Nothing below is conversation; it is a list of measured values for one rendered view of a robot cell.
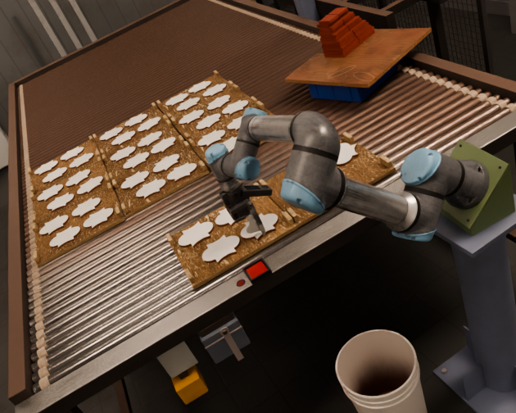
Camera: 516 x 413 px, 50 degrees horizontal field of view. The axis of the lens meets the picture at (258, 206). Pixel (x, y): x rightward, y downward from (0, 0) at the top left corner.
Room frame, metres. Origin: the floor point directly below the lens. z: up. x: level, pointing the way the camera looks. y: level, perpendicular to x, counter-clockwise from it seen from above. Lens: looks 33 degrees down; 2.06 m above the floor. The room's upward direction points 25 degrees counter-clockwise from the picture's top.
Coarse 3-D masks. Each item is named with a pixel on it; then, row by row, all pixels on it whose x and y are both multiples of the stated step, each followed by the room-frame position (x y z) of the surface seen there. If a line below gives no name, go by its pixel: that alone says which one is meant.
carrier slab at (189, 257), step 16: (224, 208) 1.81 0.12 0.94; (256, 208) 1.71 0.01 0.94; (272, 208) 1.67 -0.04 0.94; (192, 224) 1.80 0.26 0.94; (240, 224) 1.66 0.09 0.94; (288, 224) 1.54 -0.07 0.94; (176, 240) 1.74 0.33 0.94; (208, 240) 1.65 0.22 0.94; (240, 240) 1.57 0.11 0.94; (256, 240) 1.53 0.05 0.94; (272, 240) 1.50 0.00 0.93; (192, 256) 1.60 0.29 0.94; (240, 256) 1.48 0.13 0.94; (192, 272) 1.51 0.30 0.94; (208, 272) 1.48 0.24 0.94
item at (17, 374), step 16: (16, 96) 4.93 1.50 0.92; (16, 112) 4.39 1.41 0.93; (16, 128) 3.97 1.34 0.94; (16, 144) 3.60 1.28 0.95; (16, 160) 3.31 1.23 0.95; (16, 176) 3.04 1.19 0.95; (16, 192) 2.83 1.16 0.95; (16, 208) 2.62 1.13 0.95; (16, 224) 2.45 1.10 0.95; (16, 240) 2.28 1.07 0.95; (16, 256) 2.14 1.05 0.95; (16, 272) 2.01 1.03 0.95; (16, 288) 1.89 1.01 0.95; (16, 304) 1.78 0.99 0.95; (16, 320) 1.68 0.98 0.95; (16, 336) 1.59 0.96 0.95; (16, 352) 1.50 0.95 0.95; (16, 368) 1.42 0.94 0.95; (16, 384) 1.34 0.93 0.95; (32, 384) 1.36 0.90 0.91; (16, 400) 1.30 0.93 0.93
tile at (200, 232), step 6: (198, 222) 1.78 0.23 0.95; (204, 222) 1.76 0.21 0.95; (210, 222) 1.74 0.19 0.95; (192, 228) 1.75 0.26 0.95; (198, 228) 1.74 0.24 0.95; (204, 228) 1.72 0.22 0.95; (210, 228) 1.70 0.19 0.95; (186, 234) 1.73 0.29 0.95; (192, 234) 1.71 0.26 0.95; (198, 234) 1.70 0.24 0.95; (204, 234) 1.68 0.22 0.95; (180, 240) 1.71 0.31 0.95; (186, 240) 1.70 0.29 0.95; (192, 240) 1.68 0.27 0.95; (198, 240) 1.66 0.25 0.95; (180, 246) 1.69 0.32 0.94; (186, 246) 1.67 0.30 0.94; (192, 246) 1.65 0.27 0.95
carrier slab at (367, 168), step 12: (360, 156) 1.74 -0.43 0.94; (372, 156) 1.71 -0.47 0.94; (348, 168) 1.70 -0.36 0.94; (360, 168) 1.67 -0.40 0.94; (372, 168) 1.64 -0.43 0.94; (384, 168) 1.60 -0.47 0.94; (276, 180) 1.83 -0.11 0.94; (360, 180) 1.60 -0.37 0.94; (372, 180) 1.57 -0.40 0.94; (276, 192) 1.76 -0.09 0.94; (276, 204) 1.70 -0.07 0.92; (288, 204) 1.65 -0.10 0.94; (300, 216) 1.55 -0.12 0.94; (312, 216) 1.53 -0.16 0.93
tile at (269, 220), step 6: (264, 216) 1.63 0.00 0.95; (270, 216) 1.61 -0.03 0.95; (276, 216) 1.59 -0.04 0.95; (246, 222) 1.64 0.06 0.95; (264, 222) 1.59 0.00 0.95; (270, 222) 1.58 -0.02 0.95; (276, 222) 1.57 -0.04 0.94; (246, 228) 1.61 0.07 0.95; (270, 228) 1.55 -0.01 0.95; (246, 234) 1.57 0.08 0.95; (252, 234) 1.55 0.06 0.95; (258, 234) 1.54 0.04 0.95; (258, 240) 1.52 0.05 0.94
